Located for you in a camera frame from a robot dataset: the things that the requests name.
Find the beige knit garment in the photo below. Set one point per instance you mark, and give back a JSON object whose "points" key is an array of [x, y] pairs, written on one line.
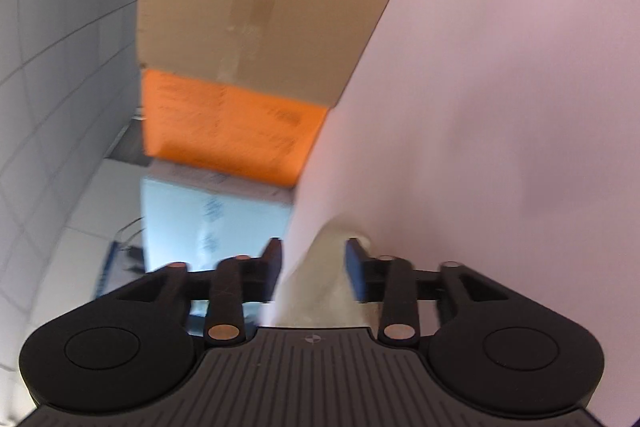
{"points": [[315, 287]]}

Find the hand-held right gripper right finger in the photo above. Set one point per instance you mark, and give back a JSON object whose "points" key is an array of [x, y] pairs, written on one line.
{"points": [[355, 267]]}

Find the orange cardboard box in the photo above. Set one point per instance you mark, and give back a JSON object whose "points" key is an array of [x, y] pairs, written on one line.
{"points": [[220, 127]]}

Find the light blue cardboard box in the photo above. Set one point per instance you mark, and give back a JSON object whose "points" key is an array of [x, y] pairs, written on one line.
{"points": [[175, 217]]}

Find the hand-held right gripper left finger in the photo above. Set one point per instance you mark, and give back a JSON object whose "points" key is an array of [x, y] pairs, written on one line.
{"points": [[272, 264]]}

